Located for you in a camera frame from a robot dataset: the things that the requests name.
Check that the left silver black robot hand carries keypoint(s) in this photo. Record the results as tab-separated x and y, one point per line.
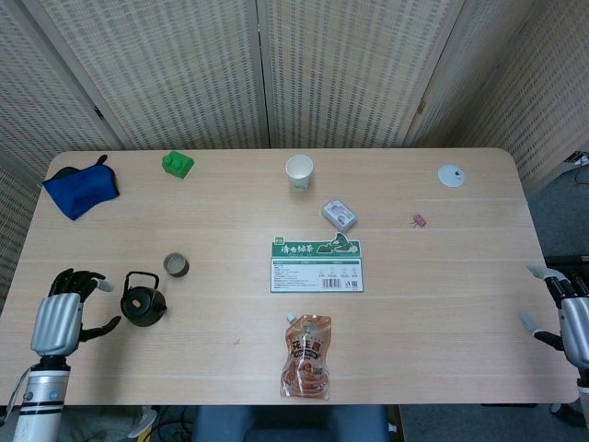
57	322

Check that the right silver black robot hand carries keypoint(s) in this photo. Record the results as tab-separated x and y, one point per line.
575	327

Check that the black teapot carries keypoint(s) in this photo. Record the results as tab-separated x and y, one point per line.
142	308

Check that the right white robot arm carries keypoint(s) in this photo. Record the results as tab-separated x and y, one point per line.
583	391

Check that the white paper cup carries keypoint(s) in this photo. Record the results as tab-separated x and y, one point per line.
299	172

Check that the small dark teacup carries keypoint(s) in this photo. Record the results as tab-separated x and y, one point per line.
176	265

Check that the white plastic object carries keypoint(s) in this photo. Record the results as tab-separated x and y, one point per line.
146	421

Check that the blue cloth pouch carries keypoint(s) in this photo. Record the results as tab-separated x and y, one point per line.
80	191

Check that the pink binder clip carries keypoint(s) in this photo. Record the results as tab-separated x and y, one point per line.
419	221

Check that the white round disc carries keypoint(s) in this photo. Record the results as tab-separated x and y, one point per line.
451	176

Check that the green toy block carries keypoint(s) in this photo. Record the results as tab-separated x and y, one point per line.
178	165

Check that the peanut butter spout pouch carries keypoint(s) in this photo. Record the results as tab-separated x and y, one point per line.
306	359

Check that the blue padded seat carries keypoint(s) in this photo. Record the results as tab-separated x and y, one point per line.
290	423

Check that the clear box of purple clips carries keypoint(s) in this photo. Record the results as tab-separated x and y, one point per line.
339	214

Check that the green and white package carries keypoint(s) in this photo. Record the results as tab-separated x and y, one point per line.
315	271

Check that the woven folding screen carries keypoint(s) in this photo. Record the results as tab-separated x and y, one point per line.
184	69

